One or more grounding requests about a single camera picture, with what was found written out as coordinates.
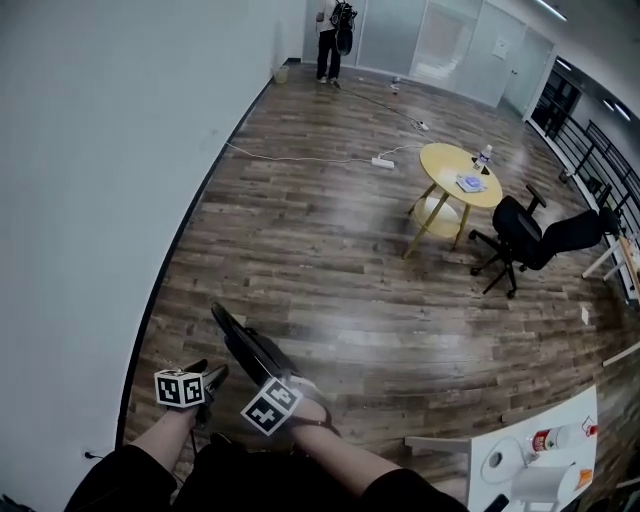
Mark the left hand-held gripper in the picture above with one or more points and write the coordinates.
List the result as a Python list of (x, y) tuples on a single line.
[(180, 389)]

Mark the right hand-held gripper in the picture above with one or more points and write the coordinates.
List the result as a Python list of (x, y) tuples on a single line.
[(270, 405)]

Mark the black folding chair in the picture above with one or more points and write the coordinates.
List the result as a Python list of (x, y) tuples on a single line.
[(250, 350)]

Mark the person's left forearm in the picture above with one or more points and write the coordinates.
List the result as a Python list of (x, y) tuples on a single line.
[(160, 440)]

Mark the person's right forearm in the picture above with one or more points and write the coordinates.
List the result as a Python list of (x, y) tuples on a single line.
[(345, 460)]

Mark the black office chair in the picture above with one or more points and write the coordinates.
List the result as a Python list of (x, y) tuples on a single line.
[(520, 235)]

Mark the person's black clothing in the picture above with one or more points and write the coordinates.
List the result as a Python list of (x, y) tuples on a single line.
[(275, 485)]

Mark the white tape roll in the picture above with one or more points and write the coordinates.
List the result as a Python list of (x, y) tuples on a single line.
[(500, 460)]

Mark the black smartphone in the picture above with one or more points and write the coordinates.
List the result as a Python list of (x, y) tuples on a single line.
[(497, 504)]

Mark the white power strip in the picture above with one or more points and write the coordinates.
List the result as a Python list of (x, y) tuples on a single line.
[(421, 124), (383, 162)]

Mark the white table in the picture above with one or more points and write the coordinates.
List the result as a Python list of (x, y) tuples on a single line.
[(550, 415)]

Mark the large white mug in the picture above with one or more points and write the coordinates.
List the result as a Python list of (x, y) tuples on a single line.
[(542, 482)]

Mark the clear bottle red label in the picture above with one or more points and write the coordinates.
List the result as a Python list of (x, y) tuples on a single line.
[(555, 439)]

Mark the blue white packet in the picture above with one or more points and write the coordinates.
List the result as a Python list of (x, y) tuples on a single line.
[(471, 182)]

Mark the round yellow table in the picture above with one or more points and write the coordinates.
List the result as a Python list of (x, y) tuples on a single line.
[(450, 165)]

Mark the yellow waste bin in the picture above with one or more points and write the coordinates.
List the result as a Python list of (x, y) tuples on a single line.
[(281, 75)]

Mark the orange packet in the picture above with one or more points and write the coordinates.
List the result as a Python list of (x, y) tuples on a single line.
[(585, 478)]

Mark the small clear bottle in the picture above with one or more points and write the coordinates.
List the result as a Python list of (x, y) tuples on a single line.
[(482, 159)]

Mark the white paper scrap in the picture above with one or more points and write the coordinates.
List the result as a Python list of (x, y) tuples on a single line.
[(585, 315)]

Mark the small grey box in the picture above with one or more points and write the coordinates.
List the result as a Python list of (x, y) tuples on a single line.
[(566, 176)]

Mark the wooden desk white legs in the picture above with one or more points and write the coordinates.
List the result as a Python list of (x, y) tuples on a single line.
[(632, 260)]

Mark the black framed glass door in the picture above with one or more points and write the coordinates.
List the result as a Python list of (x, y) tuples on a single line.
[(555, 102)]

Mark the black metal railing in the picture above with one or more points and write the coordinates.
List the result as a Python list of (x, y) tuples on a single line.
[(600, 150)]

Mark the frosted glass door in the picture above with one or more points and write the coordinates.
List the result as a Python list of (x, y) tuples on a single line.
[(530, 70)]

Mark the white paper notice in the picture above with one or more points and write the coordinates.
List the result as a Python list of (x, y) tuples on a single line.
[(501, 47)]

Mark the long ceiling light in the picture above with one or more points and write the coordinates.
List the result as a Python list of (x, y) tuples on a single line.
[(552, 10)]

